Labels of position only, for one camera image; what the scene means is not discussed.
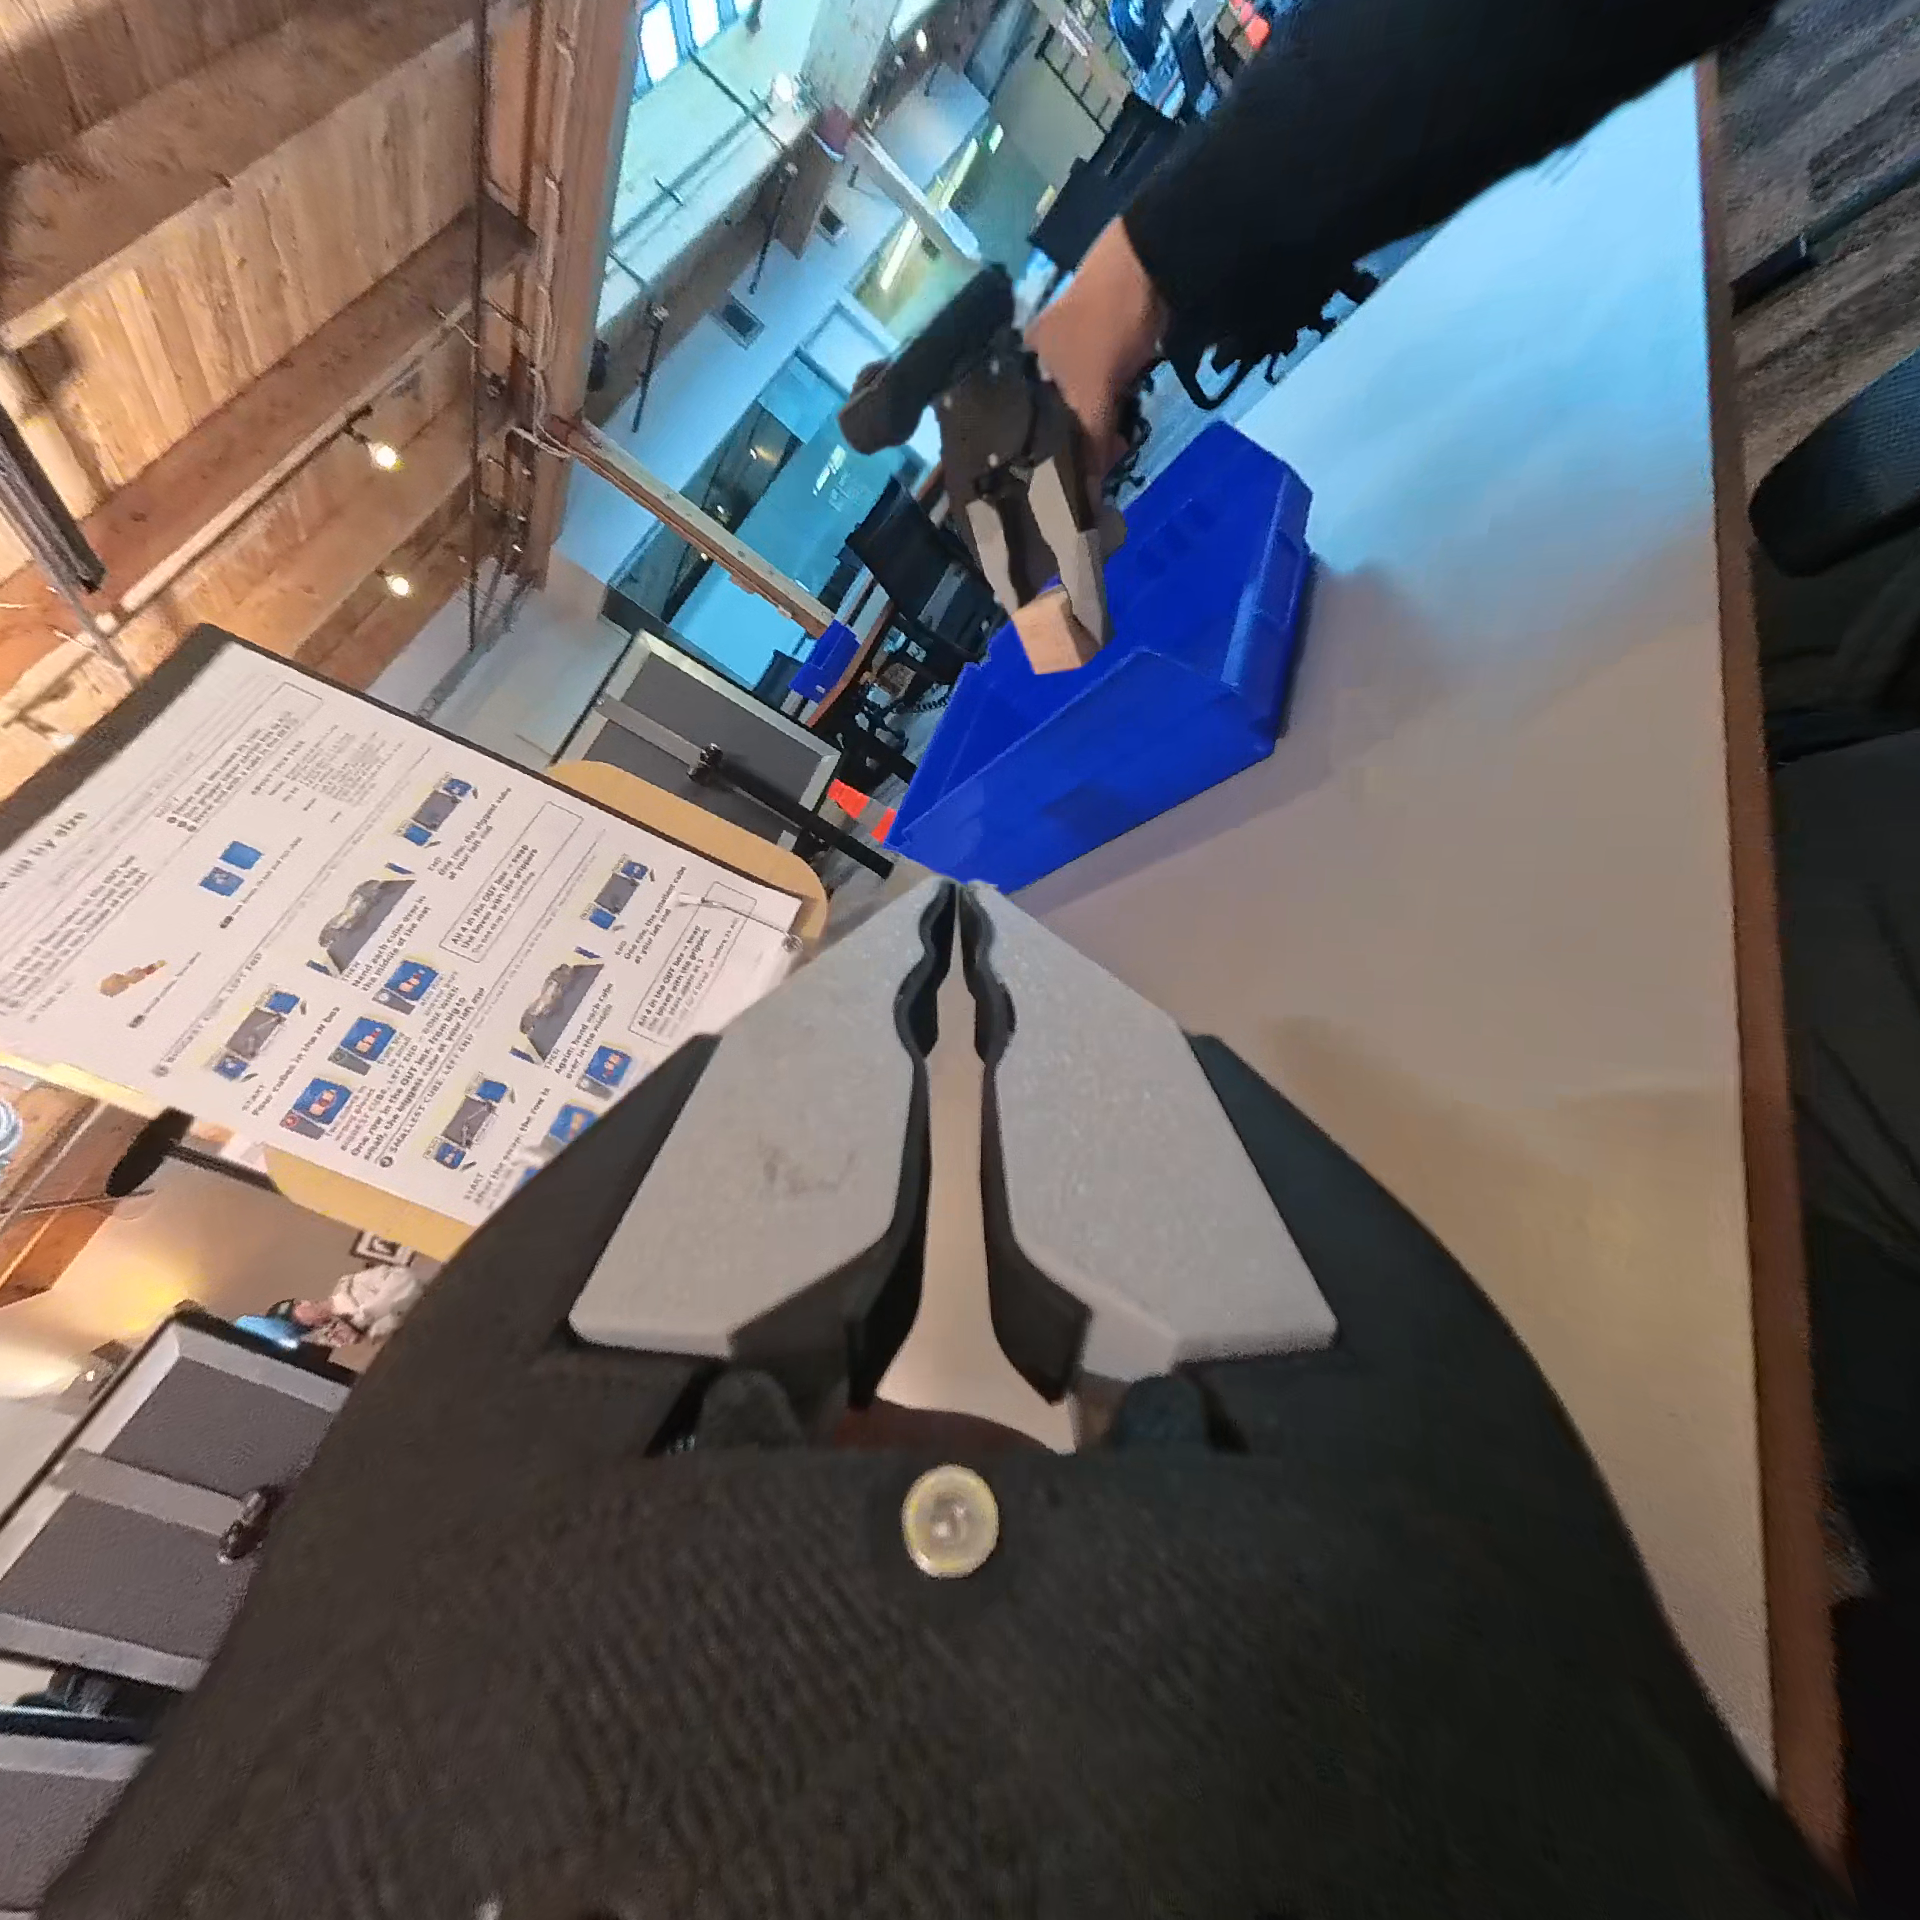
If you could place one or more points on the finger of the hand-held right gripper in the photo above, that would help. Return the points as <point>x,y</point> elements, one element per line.
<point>996,540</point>
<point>1076,569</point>

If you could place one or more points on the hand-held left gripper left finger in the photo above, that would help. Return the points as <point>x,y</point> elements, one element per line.
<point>751,1172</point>

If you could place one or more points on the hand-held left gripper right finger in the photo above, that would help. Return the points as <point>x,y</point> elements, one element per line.
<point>1154,1185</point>

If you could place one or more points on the large wooden cube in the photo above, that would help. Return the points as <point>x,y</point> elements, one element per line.
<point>1050,639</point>

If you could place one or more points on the blue plastic bin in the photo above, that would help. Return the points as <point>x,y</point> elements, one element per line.
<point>1110,750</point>

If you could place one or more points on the person's right forearm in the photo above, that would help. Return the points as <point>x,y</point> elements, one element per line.
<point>1424,136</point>

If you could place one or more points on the person's right hand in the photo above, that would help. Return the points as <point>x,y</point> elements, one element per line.
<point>1103,347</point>

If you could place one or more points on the small blue storage bin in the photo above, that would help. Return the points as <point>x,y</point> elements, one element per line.
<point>825,669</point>

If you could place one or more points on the grey partition panel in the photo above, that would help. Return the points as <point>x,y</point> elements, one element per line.
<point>704,720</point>

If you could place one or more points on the printed instruction sheet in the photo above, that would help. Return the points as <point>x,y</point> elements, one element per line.
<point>375,931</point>

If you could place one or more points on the black microphone pole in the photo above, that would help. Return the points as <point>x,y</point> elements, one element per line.
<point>224,1166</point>

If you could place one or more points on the ceiling spot lamp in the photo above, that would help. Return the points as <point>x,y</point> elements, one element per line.
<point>384,455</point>
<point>398,583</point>

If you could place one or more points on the grey panel rack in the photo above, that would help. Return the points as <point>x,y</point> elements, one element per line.
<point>182,1500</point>

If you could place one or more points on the person's dark clothing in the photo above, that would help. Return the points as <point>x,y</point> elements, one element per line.
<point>1862,1051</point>

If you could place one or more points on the black office chair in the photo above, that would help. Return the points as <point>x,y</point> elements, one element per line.
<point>1844,480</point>

